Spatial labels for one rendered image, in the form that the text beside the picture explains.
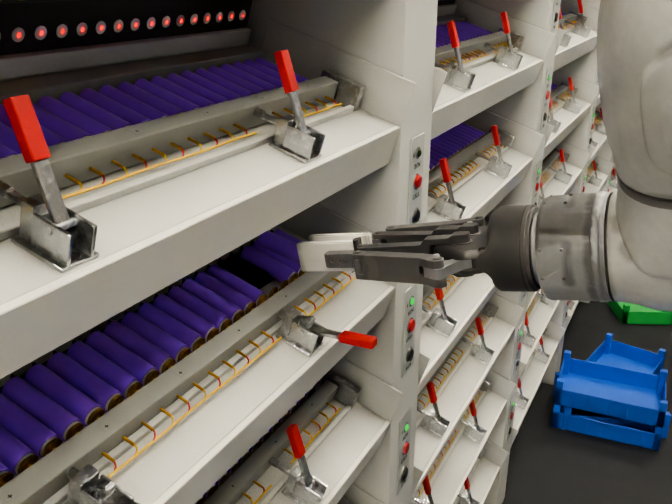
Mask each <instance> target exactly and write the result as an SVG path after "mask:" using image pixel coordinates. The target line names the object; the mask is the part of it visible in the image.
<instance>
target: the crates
mask: <svg viewBox="0 0 672 504"><path fill-rule="evenodd" d="M607 304H608V305H609V307H610V308H611V309H612V311H613V312H614V313H615V315H616V316H617V318H618V319H619V320H620V322H621V323H622V324H647V325H672V312H671V311H662V310H654V309H651V308H647V307H644V306H641V305H637V304H632V303H627V302H615V301H609V302H607ZM612 339H613V334H612V333H609V332H608V333H607V334H606V338H605V341H604V342H603V343H602V344H601V345H600V346H599V347H598V348H597V349H596V350H595V351H594V352H593V353H592V354H591V356H590V357H589V358H588V359H587V360H586V361H585V360H580V359H575V358H571V351H568V350H565V352H564V358H563V363H562V366H561V370H560V372H555V378H554V385H553V392H552V393H553V397H554V407H553V415H552V422H551V427H555V428H560V429H562V430H569V431H573V432H577V433H582V434H586V435H590V436H595V437H599V438H604V439H608V440H612V441H617V442H621V443H626V444H630V445H634V446H639V447H643V448H647V449H652V450H656V451H659V447H660V442H661V438H667V434H668V429H669V425H670V419H671V414H670V412H666V411H667V406H668V401H666V379H667V374H668V370H666V369H663V365H664V360H665V354H666V350H665V349H662V348H660V349H659V352H658V354H656V353H653V352H650V351H647V350H643V349H640V348H637V347H634V346H630V345H627V344H624V343H621V342H617V341H614V340H612Z"/></svg>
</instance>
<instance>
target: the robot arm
mask: <svg viewBox="0 0 672 504"><path fill-rule="evenodd" d="M596 49H597V71H598V83H599V93H600V101H601V109H602V116H603V121H604V126H605V131H606V136H607V140H608V143H609V145H610V148H611V150H612V154H613V157H614V161H615V166H616V172H617V191H613V192H607V191H598V192H597V193H581V194H572V193H571V194H569V195H548V197H546V198H545V199H544V200H543V201H542V202H541V205H540V207H537V206H536V205H535V204H531V205H511V206H500V207H498V208H496V209H495V210H494V212H493V213H492V215H491V217H490V220H489V223H488V225H485V220H484V217H483V216H476V217H472V218H466V219H461V220H450V221H439V222H428V223H416V224H405V225H394V226H393V225H390V226H387V227H386V228H385V229H386V231H376V232H374V233H372V236H371V234H370V232H368V233H332V234H311V235H310V236H309V241H308V242H298V243H297V244H296V246H297V251H298V256H299V261H300V266H301V271H303V272H306V271H355V276H356V279H359V280H372V281H385V282H398V283H411V284H423V285H426V286H430V287H433V288H439V289H441V288H444V287H446V286H447V279H446V277H447V276H450V275H454V276H456V277H471V276H474V275H475V274H481V273H486V274H487V275H488V276H489V277H490V278H491V279H492V282H493V284H494V286H495V287H496V288H497V289H499V290H500V291H512V292H537V291H538V290H539V289H541V290H542V292H543V294H544V295H545V296H546V297H547V298H548V299H550V300H566V301H599V302H609V301H615V302H627V303H632V304H637V305H641V306H644V307H647V308H651V309H654V310H662V311H671V312H672V0H601V2H600V8H599V14H598V23H597V45H596Z"/></svg>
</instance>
